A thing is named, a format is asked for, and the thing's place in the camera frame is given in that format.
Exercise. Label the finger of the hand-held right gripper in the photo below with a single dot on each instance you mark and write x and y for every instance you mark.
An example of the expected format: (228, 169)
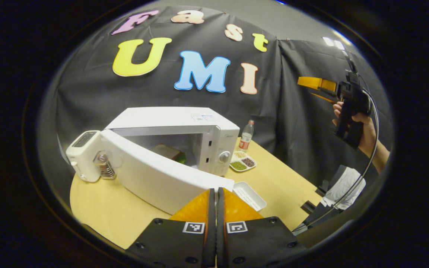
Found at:
(317, 83)
(328, 98)

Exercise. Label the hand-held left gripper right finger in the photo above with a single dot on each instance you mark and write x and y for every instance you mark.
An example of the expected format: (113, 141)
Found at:
(220, 230)

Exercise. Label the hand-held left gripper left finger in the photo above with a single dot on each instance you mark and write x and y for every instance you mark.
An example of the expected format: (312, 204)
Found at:
(210, 230)

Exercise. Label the white microwave oven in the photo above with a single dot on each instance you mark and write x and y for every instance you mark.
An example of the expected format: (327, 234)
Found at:
(155, 178)

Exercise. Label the sandwich with lettuce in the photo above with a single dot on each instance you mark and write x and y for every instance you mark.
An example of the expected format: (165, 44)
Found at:
(168, 153)

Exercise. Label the small ceiling light panel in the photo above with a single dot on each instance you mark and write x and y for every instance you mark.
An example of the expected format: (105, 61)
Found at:
(333, 42)

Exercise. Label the white rectangular dish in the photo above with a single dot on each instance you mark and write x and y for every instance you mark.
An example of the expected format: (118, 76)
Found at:
(250, 195)

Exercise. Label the white divided dish of beans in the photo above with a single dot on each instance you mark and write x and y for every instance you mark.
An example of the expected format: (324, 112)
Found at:
(242, 162)

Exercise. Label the clear plastic bottle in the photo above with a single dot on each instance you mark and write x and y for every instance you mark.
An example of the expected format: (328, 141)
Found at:
(247, 136)

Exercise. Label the white cloth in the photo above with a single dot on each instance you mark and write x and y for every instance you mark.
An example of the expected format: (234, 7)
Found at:
(345, 188)

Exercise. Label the white toaster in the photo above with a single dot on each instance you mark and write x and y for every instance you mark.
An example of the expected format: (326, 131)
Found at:
(84, 152)

